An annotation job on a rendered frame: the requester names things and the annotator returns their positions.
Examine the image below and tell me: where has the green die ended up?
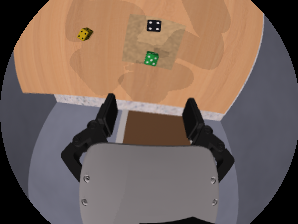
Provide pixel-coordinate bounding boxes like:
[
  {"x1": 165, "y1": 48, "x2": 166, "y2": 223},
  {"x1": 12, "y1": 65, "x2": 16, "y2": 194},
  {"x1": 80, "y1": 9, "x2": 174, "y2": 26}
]
[{"x1": 144, "y1": 51, "x2": 159, "y2": 67}]

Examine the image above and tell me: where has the yellow die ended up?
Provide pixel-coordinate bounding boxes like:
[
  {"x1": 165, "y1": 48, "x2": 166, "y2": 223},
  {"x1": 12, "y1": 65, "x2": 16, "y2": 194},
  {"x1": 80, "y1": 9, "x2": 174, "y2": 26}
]
[{"x1": 77, "y1": 28, "x2": 93, "y2": 41}]

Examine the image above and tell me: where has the tan mat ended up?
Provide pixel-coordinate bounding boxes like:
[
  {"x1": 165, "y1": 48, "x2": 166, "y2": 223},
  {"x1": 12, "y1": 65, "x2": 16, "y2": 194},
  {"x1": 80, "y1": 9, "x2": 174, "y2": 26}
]
[{"x1": 122, "y1": 14, "x2": 186, "y2": 70}]

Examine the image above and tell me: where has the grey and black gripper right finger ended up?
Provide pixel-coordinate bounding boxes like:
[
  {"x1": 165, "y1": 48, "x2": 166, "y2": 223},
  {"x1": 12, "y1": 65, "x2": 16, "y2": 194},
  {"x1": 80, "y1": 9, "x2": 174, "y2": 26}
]
[{"x1": 182, "y1": 98, "x2": 235, "y2": 183}]

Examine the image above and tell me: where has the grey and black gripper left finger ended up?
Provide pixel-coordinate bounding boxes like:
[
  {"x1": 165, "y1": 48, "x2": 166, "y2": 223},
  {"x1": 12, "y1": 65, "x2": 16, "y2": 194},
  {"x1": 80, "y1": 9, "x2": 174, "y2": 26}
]
[{"x1": 61, "y1": 93, "x2": 118, "y2": 183}]

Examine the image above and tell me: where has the black die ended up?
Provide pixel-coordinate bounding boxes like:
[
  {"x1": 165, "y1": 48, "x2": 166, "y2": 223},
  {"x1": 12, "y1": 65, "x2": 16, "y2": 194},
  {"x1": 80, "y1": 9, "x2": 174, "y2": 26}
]
[{"x1": 147, "y1": 20, "x2": 161, "y2": 32}]

